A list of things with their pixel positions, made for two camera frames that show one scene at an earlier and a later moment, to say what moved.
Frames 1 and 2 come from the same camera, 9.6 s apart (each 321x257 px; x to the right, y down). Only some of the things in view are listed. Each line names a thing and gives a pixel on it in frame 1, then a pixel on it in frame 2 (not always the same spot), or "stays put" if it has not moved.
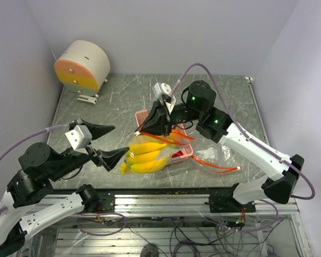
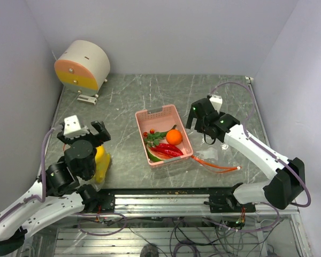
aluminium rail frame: [178, 222] stays put
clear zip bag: [218, 159] stays put
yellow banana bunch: [144, 157] -> [102, 160]
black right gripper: [160, 126] -> [192, 115]
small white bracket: [87, 99] stays put
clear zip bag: [152, 153] -> [102, 168]
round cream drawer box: [83, 67] stays put
